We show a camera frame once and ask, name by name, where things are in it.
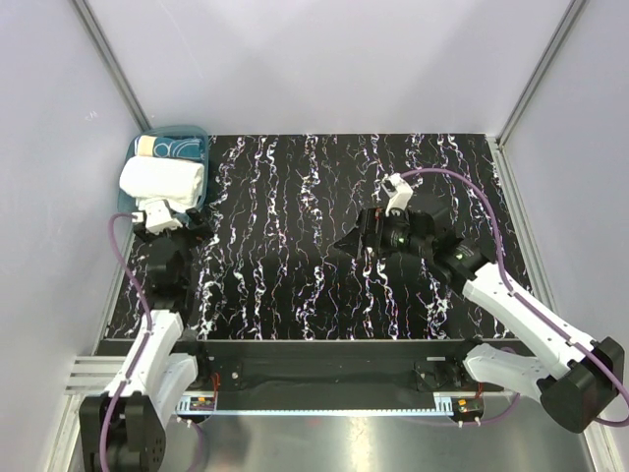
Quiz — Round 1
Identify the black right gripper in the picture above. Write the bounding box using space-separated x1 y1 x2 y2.
333 206 431 261

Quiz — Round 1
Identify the white towel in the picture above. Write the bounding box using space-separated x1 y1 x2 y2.
119 156 204 212

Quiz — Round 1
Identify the teal beige Doraemon towel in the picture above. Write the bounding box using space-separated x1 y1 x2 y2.
134 135 203 162

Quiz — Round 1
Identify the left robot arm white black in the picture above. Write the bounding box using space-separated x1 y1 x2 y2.
79 207 212 471

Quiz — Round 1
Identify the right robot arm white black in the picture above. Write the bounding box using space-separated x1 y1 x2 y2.
334 207 625 434

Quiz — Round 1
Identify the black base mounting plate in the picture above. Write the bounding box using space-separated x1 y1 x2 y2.
170 339 480 402

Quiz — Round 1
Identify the left small circuit board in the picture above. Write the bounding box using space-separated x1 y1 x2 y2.
190 396 215 411

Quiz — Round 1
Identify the small circuit board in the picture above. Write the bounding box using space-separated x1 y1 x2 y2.
190 396 215 411
456 397 485 414

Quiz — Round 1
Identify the right small circuit board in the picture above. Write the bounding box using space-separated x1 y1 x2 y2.
456 397 485 414

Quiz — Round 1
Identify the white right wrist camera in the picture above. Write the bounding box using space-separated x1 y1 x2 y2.
381 173 413 216

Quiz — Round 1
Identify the aluminium frame rail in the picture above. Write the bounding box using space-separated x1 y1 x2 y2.
63 356 517 417

